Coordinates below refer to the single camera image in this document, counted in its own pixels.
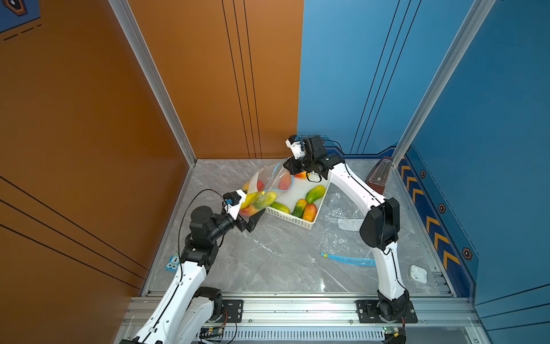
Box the clear zip-top bag blue zipper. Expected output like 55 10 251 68
239 159 294 217

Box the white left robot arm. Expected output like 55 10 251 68
120 206 265 343

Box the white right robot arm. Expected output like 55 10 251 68
284 135 413 323

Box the green mango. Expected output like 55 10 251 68
305 185 326 204

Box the red apple-like mango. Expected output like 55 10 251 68
302 204 317 223

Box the white perforated plastic basket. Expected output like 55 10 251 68
266 174 330 229

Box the red wedge metronome box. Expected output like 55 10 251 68
365 157 392 194

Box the small blue white card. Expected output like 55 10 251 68
165 254 180 272

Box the white small power adapter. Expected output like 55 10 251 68
409 265 428 285

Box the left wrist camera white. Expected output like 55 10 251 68
223 189 246 220

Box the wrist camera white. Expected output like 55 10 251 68
285 135 306 160
223 189 246 220

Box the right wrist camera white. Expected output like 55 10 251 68
285 135 306 160

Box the aluminium front rail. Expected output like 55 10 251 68
115 294 490 343

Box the aluminium corner post right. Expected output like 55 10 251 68
392 0 496 168

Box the aluminium corner post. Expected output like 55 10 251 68
392 0 496 168
108 0 197 168

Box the aluminium corner post left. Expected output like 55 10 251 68
108 0 197 168

